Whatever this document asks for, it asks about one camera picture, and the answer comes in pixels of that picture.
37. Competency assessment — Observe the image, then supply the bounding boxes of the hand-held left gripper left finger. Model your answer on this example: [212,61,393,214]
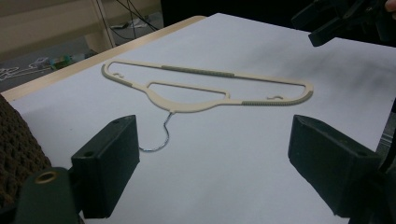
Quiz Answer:
[71,114,140,219]

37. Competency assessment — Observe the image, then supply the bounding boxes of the white hangers on floor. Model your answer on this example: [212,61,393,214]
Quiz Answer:
[0,57,50,82]

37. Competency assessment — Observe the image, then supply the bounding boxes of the cream plastic clothes hanger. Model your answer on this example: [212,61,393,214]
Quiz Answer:
[101,59,315,153]

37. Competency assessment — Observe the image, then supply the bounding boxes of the light wooden shelf unit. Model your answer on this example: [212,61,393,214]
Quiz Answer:
[0,0,163,62]

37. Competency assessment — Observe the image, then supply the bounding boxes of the hanging black cables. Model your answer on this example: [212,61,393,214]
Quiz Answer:
[95,0,161,40]

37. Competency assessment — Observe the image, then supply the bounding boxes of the white table mat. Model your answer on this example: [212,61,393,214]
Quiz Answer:
[8,12,396,224]

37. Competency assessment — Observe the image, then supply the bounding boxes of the brown woven basket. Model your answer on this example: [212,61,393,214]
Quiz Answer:
[0,92,53,209]

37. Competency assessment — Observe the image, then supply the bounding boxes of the pile of colourful small things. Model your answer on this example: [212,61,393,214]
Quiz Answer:
[49,53,86,71]

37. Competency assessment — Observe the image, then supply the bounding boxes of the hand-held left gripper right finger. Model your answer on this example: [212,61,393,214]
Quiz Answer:
[288,114,383,218]

